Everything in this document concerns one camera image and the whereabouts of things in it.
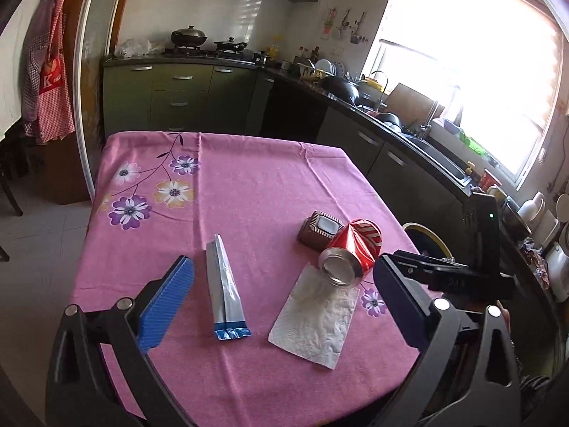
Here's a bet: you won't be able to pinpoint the large black wok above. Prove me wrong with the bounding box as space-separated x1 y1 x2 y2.
321 75 360 107

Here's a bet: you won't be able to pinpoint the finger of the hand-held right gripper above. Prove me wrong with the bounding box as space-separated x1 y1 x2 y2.
389 250 467 293

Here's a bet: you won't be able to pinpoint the brown plastic cup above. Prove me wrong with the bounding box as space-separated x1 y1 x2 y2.
297 210 346 252

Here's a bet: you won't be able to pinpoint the white thermos jug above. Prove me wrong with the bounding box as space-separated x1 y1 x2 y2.
518 191 562 251

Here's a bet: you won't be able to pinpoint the silver and blue foil packet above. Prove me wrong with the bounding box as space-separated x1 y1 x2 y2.
205 233 253 341

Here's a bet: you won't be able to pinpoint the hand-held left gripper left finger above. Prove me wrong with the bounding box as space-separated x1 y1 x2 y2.
44 255 198 427

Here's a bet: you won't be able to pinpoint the gas stove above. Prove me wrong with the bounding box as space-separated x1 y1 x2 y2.
165 46 250 58

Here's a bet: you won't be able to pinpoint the crushed red drink can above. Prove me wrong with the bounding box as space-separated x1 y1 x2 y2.
319 219 384 288

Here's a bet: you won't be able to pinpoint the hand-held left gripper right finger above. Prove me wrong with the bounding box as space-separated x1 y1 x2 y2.
372 254 523 427

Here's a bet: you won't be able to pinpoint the green plastic container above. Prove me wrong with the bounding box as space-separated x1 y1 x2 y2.
460 129 490 162

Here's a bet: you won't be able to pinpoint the glass sliding door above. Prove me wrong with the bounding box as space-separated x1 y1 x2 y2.
73 0 135 202

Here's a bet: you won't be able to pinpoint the blue bin with yellow rim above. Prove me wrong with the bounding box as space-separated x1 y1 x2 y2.
402 221 456 262

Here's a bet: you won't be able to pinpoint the steel faucet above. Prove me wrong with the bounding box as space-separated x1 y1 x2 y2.
418 100 442 139

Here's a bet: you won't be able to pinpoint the green lower kitchen cabinets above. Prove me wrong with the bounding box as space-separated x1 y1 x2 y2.
103 62 472 241

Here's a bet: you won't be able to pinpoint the small black pan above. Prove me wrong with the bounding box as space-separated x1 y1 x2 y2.
214 38 248 53

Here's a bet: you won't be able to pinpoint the metal pot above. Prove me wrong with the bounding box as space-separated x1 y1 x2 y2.
502 200 533 237

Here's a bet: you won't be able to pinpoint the pink floral tablecloth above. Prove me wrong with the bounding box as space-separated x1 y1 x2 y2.
69 131 441 427

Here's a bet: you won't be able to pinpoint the hanging kitchen utensils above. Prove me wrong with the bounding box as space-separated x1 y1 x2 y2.
326 6 371 46

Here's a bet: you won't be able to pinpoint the wooden cutting board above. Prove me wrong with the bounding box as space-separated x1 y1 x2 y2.
387 82 439 122

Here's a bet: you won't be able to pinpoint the black lidded wok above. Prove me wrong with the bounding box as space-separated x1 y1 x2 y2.
171 26 209 49

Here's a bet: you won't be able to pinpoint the steel kitchen sink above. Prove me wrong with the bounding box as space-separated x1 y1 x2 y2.
402 136 473 188

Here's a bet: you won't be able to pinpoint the white paper napkin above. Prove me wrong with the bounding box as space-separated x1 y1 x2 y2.
268 263 360 370

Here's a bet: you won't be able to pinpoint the dish rack with dishes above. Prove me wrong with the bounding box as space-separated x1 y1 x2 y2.
297 58 348 83

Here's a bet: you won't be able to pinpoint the dark kitchen countertop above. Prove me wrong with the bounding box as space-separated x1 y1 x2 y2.
103 52 556 303

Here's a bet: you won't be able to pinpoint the crumpled patterned wrapper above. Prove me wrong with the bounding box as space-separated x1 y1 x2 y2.
521 237 553 286

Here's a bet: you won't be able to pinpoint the red checked apron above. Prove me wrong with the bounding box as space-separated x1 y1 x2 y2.
20 0 77 144

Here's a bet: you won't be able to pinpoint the condiment bottles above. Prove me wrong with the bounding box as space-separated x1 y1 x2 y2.
292 44 321 64

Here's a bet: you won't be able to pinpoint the white plastic bags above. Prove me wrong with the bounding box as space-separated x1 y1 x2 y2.
114 38 166 58

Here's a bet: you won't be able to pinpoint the bright window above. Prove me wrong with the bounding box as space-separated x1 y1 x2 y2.
362 0 566 188

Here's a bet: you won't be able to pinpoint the white kitchen appliance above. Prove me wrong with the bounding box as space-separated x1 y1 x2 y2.
544 222 569 304

